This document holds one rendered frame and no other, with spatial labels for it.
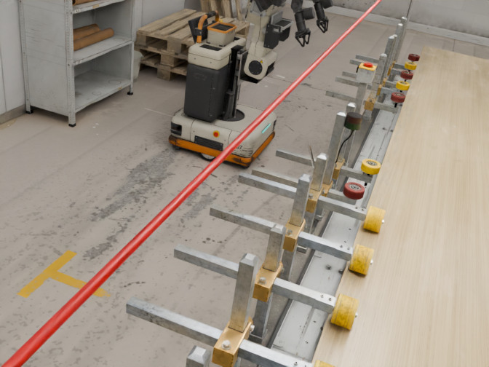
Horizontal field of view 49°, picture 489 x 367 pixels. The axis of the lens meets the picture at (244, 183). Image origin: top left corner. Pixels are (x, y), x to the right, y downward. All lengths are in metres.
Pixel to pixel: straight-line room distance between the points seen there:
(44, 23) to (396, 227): 3.12
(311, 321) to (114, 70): 3.72
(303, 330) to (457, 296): 0.50
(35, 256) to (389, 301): 2.02
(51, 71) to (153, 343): 2.48
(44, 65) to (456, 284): 3.45
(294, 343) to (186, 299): 1.10
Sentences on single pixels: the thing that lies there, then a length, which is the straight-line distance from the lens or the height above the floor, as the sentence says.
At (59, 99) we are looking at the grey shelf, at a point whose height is 0.20.
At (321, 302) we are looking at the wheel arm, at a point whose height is 0.96.
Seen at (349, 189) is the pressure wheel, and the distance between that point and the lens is 2.09.
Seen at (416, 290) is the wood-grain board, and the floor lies 0.90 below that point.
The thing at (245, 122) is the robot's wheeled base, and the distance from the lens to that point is 4.07.
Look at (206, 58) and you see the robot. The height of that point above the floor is 0.76.
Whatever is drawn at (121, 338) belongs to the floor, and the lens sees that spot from 2.61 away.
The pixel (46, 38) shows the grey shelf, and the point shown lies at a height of 0.65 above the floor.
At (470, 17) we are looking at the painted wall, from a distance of 9.72.
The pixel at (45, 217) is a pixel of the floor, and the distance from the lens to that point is 3.38.
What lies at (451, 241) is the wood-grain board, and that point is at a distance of 1.98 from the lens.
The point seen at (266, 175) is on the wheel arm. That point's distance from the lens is 2.18.
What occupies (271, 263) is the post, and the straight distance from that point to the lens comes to 1.47.
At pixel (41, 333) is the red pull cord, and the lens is 0.35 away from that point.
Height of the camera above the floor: 1.89
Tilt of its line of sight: 30 degrees down
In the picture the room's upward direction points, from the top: 9 degrees clockwise
